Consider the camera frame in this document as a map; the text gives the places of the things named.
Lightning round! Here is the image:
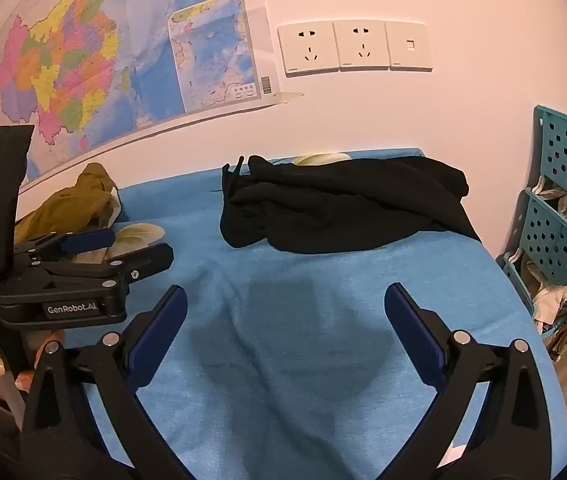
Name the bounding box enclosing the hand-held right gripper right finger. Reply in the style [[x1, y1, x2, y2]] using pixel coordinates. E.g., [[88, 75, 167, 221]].
[[384, 282, 551, 480]]

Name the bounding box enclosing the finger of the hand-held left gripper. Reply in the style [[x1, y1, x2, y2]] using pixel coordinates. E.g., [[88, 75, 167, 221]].
[[18, 242, 174, 288], [13, 229, 116, 262]]

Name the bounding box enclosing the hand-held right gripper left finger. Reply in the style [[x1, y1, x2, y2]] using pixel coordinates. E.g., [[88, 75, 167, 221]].
[[19, 285, 199, 480]]

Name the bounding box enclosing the black garment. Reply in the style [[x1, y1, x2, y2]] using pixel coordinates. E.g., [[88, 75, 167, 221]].
[[220, 155, 481, 254]]

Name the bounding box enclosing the pale printed pillow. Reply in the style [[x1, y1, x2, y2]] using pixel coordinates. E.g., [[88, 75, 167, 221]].
[[291, 152, 352, 166], [70, 222, 166, 266]]

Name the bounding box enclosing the olive jacket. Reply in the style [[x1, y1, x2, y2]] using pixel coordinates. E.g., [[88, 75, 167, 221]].
[[13, 162, 124, 246]]

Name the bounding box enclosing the blue blanket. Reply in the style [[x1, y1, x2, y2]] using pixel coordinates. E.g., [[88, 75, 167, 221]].
[[16, 147, 567, 480]]

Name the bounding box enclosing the teal perforated rack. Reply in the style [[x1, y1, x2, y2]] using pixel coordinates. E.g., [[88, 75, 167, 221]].
[[503, 105, 567, 333]]

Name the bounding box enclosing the colourful wall map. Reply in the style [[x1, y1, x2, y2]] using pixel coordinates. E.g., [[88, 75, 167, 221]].
[[0, 0, 305, 196]]

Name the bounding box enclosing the white wall power socket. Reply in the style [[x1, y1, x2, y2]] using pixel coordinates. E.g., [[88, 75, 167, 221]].
[[332, 19, 390, 72], [277, 21, 340, 77]]

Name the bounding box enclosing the white wall network plate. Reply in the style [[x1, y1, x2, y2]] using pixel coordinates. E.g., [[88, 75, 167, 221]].
[[384, 21, 434, 71]]

